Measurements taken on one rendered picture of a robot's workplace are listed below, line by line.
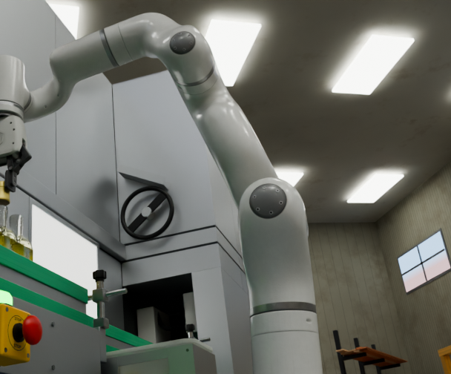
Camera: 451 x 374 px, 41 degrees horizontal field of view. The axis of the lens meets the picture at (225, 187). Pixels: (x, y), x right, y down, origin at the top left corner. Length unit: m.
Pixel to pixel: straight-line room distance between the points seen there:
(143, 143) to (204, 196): 0.36
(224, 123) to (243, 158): 0.08
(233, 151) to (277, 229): 0.21
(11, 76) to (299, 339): 0.87
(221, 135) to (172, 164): 1.18
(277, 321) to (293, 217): 0.18
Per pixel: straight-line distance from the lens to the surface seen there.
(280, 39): 7.79
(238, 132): 1.20
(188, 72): 1.26
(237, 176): 1.20
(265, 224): 1.05
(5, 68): 1.49
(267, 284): 1.07
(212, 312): 2.14
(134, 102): 2.58
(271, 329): 1.06
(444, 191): 12.30
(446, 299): 12.42
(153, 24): 1.39
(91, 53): 1.41
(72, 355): 1.19
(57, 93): 1.50
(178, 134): 2.43
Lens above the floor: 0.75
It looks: 25 degrees up
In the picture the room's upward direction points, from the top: 8 degrees counter-clockwise
